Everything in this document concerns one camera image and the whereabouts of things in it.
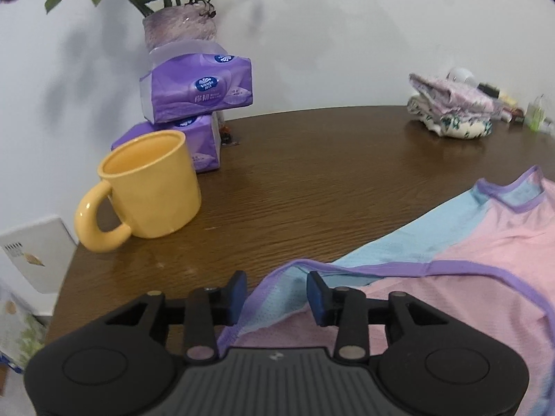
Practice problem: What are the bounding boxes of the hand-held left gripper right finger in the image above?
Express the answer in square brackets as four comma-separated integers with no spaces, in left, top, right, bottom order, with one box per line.
[307,271,451,364]

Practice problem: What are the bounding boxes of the cream green-flowered folded cloth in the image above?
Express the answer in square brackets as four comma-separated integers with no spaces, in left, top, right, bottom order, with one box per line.
[407,95,493,139]

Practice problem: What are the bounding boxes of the clear green bottle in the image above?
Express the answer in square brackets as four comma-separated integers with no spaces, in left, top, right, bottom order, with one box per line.
[524,94,548,131]

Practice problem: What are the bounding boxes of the yellow mug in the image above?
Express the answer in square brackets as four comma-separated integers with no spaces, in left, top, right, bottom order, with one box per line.
[74,130,202,253]

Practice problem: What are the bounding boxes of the purple tissue pack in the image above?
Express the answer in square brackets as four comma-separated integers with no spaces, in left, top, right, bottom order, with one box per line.
[111,113,222,173]
[139,39,253,124]

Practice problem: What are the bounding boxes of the white robot-shaped speaker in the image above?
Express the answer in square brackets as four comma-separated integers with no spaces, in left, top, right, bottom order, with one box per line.
[446,67,473,85]

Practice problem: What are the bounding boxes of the pink floral folded cloth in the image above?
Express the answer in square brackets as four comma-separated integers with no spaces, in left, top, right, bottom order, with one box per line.
[408,72,506,118]

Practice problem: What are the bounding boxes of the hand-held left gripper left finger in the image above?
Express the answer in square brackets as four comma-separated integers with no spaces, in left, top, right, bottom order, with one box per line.
[102,271,248,364]

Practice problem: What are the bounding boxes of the white cardboard box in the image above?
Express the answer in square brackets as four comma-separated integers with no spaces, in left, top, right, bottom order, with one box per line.
[0,214,79,295]

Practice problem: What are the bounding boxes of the pink and blue mesh shirt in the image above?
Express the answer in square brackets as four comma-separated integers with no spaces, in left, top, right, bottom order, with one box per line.
[217,165,555,416]

